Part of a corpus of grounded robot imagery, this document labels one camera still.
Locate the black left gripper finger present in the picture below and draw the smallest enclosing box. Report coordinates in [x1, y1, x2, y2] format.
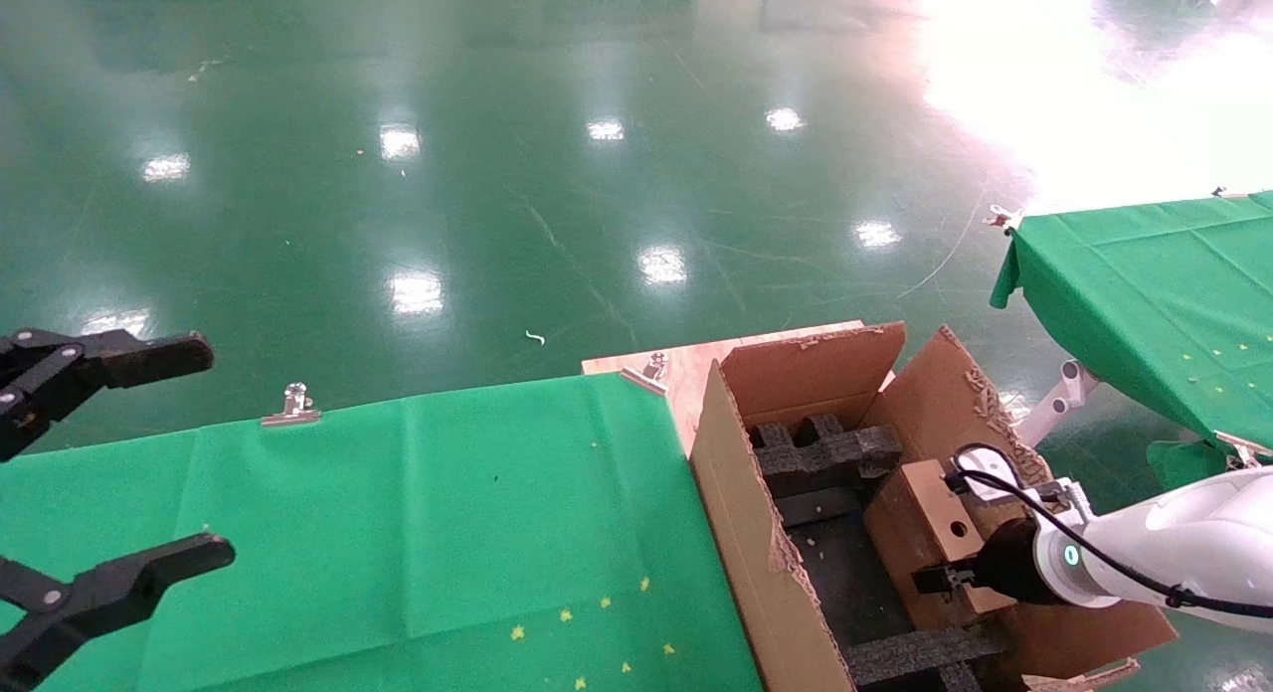
[0, 534, 238, 692]
[0, 328, 216, 464]

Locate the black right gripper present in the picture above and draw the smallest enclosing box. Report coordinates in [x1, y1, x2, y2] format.
[912, 517, 1047, 606]

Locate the small brown cardboard box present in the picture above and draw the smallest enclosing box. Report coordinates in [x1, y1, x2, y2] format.
[861, 459, 1022, 616]

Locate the large open cardboard carton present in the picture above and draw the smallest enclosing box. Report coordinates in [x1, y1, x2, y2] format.
[686, 321, 1181, 692]

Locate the black foam insert block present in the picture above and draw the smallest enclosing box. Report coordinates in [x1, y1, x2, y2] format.
[842, 622, 1008, 692]
[750, 413, 905, 500]

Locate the black foam base pad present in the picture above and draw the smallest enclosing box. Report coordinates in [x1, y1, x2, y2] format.
[774, 487, 921, 665]

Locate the white metal table leg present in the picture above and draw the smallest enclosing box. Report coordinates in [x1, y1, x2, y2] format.
[1003, 358, 1101, 450]

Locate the large green tablecloth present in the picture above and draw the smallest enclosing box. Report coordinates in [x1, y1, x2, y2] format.
[0, 371, 764, 692]

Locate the green tablecloth with yellow specks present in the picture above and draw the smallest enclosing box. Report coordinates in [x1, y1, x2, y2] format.
[989, 190, 1273, 490]

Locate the black camera cable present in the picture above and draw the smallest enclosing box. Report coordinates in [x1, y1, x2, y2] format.
[943, 442, 1273, 619]

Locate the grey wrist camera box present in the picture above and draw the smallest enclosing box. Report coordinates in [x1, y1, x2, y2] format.
[955, 447, 1022, 495]

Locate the grey metal camera bracket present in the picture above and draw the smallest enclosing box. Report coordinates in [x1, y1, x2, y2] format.
[1012, 477, 1097, 521]

